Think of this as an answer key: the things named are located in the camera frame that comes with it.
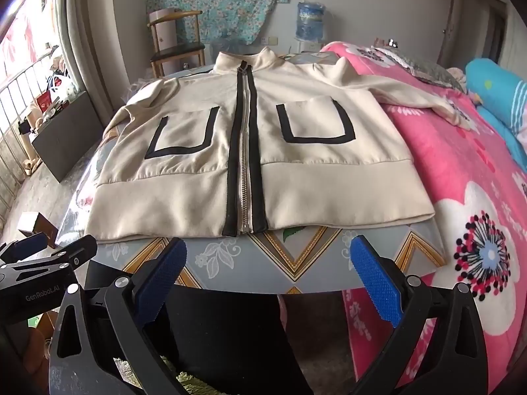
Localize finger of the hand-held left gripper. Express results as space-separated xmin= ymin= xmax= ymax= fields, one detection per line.
xmin=0 ymin=232 xmax=49 ymax=265
xmin=41 ymin=234 xmax=98 ymax=274

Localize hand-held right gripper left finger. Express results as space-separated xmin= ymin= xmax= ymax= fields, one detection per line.
xmin=49 ymin=236 xmax=188 ymax=395

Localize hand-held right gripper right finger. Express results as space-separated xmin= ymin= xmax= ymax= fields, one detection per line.
xmin=350 ymin=234 xmax=490 ymax=395

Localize cream zip jacket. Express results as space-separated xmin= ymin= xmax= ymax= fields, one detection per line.
xmin=84 ymin=47 xmax=474 ymax=241

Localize pink hanging clothes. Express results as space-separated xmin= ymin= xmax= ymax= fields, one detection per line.
xmin=0 ymin=20 xmax=42 ymax=70

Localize cardboard box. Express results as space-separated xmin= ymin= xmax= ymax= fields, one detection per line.
xmin=16 ymin=212 xmax=62 ymax=248

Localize patterned grey-blue bed sheet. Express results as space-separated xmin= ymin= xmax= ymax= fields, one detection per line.
xmin=55 ymin=45 xmax=447 ymax=297

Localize person's dark trousers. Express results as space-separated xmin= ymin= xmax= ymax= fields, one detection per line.
xmin=165 ymin=286 xmax=314 ymax=395

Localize dark cabinet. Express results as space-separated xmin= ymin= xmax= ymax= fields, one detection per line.
xmin=32 ymin=91 xmax=105 ymax=184

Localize pink floral blanket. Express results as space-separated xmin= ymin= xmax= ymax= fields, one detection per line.
xmin=321 ymin=41 xmax=527 ymax=395

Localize metal window railing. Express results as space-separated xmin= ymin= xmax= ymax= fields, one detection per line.
xmin=0 ymin=55 xmax=54 ymax=223

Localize white plastic bag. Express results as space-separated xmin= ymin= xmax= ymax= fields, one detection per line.
xmin=47 ymin=68 xmax=77 ymax=99

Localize grey sequined pillow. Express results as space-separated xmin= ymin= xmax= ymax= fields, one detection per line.
xmin=405 ymin=55 xmax=467 ymax=91

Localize wooden chair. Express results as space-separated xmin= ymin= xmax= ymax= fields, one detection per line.
xmin=147 ymin=10 xmax=207 ymax=79

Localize grey curtain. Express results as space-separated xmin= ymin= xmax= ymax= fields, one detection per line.
xmin=64 ymin=0 xmax=136 ymax=112

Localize blue quilt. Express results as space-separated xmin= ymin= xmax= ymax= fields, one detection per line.
xmin=465 ymin=58 xmax=527 ymax=157

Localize white box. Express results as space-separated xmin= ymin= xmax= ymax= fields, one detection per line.
xmin=149 ymin=8 xmax=178 ymax=52

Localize blue water bottle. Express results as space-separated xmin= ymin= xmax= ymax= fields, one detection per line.
xmin=297 ymin=1 xmax=326 ymax=42

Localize white door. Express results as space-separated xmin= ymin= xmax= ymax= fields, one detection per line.
xmin=444 ymin=0 xmax=490 ymax=66

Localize teal floral wall cloth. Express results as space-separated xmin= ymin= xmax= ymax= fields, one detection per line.
xmin=150 ymin=0 xmax=291 ymax=46

